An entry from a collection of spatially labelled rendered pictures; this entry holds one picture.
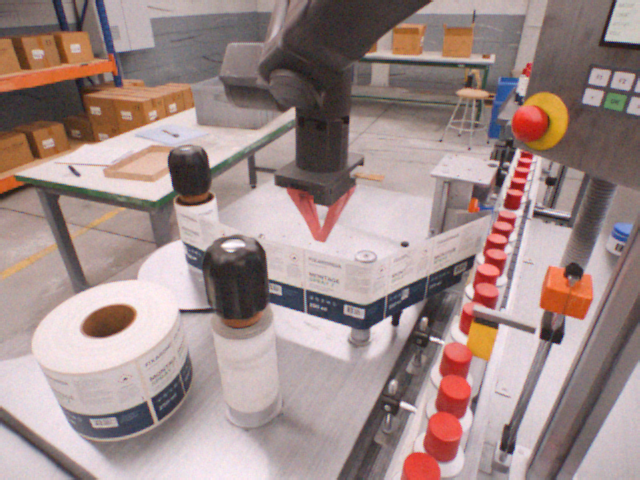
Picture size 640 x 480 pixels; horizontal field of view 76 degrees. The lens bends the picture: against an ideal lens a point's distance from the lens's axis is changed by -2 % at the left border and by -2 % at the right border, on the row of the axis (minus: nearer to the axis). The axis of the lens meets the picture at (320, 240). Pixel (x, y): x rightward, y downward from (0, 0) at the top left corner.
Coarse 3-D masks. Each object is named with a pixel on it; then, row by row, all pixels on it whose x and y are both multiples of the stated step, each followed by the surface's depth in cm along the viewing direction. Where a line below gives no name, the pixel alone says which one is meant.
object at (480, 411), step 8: (504, 312) 72; (496, 344) 65; (496, 352) 64; (496, 360) 62; (488, 368) 61; (488, 376) 60; (488, 384) 59; (488, 392) 57; (480, 400) 56; (488, 400) 56; (480, 408) 55; (480, 416) 54; (472, 424) 53; (480, 424) 53; (472, 432) 52; (472, 440) 51; (472, 448) 50; (472, 456) 49; (472, 464) 49; (464, 472) 48
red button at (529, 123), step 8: (520, 112) 42; (528, 112) 42; (536, 112) 41; (544, 112) 41; (512, 120) 44; (520, 120) 42; (528, 120) 42; (536, 120) 41; (544, 120) 41; (512, 128) 44; (520, 128) 43; (528, 128) 42; (536, 128) 41; (544, 128) 41; (520, 136) 43; (528, 136) 42; (536, 136) 42
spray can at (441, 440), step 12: (432, 420) 40; (444, 420) 40; (456, 420) 40; (432, 432) 39; (444, 432) 39; (456, 432) 39; (420, 444) 42; (432, 444) 39; (444, 444) 38; (456, 444) 39; (432, 456) 40; (444, 456) 39; (456, 456) 40; (444, 468) 40; (456, 468) 40
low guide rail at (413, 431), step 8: (456, 320) 77; (448, 336) 73; (440, 352) 70; (440, 360) 69; (424, 392) 63; (416, 416) 59; (416, 424) 58; (416, 432) 57; (408, 440) 56; (408, 448) 55; (400, 456) 54; (400, 464) 53; (392, 472) 52
